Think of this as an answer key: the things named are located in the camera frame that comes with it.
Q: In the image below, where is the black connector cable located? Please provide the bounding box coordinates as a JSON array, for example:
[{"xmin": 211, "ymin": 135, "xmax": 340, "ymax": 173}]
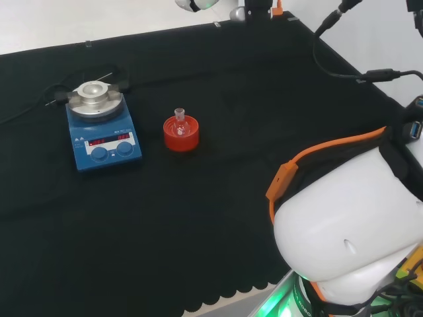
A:
[{"xmin": 313, "ymin": 0, "xmax": 423, "ymax": 84}]

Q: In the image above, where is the orange cable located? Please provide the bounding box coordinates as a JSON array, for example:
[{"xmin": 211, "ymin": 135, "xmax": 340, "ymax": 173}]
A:
[{"xmin": 266, "ymin": 126, "xmax": 388, "ymax": 303}]

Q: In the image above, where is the orange plastic flask stand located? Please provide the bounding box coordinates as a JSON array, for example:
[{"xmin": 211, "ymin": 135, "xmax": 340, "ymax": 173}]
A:
[{"xmin": 163, "ymin": 115, "xmax": 200, "ymax": 153}]

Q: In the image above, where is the metal probe rod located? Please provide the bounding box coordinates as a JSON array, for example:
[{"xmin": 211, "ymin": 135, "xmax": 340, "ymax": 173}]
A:
[{"xmin": 45, "ymin": 72, "xmax": 113, "ymax": 107}]

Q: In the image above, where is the clear round-bottom flask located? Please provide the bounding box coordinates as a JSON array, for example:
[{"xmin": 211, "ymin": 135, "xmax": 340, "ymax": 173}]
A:
[{"xmin": 173, "ymin": 107, "xmax": 190, "ymax": 137}]

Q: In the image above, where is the black cloth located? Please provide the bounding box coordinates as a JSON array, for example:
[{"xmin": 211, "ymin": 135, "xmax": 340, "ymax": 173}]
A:
[{"xmin": 0, "ymin": 9, "xmax": 409, "ymax": 317}]

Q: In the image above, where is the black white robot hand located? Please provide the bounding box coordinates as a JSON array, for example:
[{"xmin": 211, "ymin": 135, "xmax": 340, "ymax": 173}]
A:
[{"xmin": 174, "ymin": 0, "xmax": 274, "ymax": 23}]

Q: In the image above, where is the thin black probe cable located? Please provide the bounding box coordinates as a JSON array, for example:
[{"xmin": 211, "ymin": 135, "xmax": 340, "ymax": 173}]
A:
[{"xmin": 0, "ymin": 64, "xmax": 132, "ymax": 126}]

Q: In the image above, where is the blue base heater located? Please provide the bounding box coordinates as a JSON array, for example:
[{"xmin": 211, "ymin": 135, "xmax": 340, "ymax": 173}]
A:
[{"xmin": 54, "ymin": 80, "xmax": 143, "ymax": 172}]

